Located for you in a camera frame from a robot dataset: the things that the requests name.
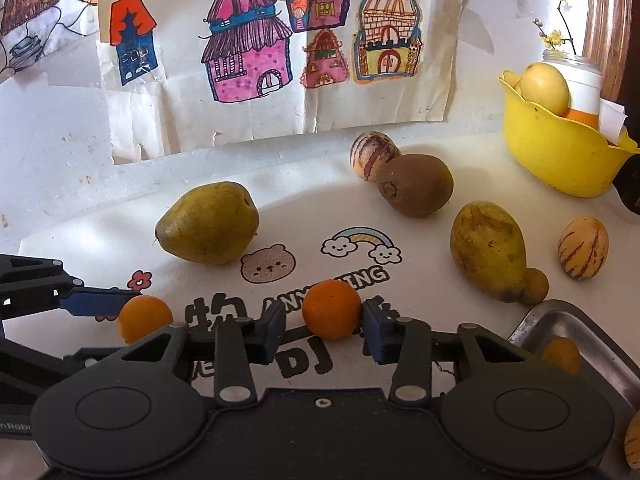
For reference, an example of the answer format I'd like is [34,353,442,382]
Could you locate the brown wooden frame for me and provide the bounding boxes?
[581,0,640,106]

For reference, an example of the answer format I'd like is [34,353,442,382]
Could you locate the girl cartoon drawing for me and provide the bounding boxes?
[0,0,101,82]

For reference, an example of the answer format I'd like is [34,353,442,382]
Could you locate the yellow striped pepino melon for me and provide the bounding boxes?
[557,216,610,281]
[623,409,640,470]

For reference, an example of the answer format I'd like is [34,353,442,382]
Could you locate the metal tray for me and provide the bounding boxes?
[507,299,640,480]

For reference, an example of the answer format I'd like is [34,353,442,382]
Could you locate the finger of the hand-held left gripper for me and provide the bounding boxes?
[0,339,127,407]
[0,255,146,322]

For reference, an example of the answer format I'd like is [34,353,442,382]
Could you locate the brown striped pepino melon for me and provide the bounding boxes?
[349,131,402,182]

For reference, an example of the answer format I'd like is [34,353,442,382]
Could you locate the long yellow-green pear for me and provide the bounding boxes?
[450,201,550,306]

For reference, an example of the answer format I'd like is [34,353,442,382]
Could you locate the white folded paper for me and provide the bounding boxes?
[599,99,630,147]

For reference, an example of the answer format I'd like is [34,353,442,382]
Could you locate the yellow plastic bowl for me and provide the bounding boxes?
[498,70,640,199]

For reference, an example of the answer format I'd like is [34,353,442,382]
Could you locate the white jar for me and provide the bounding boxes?
[542,50,603,116]

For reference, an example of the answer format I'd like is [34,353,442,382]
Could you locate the colourful houses drawing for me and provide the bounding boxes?
[97,0,473,166]

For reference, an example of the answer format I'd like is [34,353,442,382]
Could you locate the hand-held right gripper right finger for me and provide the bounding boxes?
[362,302,533,406]

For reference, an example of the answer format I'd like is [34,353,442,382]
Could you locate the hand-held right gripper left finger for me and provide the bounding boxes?
[120,302,287,406]

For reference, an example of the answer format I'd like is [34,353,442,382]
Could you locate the printed white tablecloth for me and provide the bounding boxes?
[0,125,640,480]

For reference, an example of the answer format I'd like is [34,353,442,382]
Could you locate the brown kiwi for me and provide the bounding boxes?
[375,154,455,219]

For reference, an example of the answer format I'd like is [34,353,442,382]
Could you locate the pale yellow round fruit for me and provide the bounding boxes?
[519,62,571,116]

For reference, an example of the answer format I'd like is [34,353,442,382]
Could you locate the round yellow-green pear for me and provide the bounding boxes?
[154,181,261,266]

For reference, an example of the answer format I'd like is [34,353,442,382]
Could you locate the small orange mandarin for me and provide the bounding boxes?
[540,337,582,377]
[301,280,363,341]
[118,295,174,345]

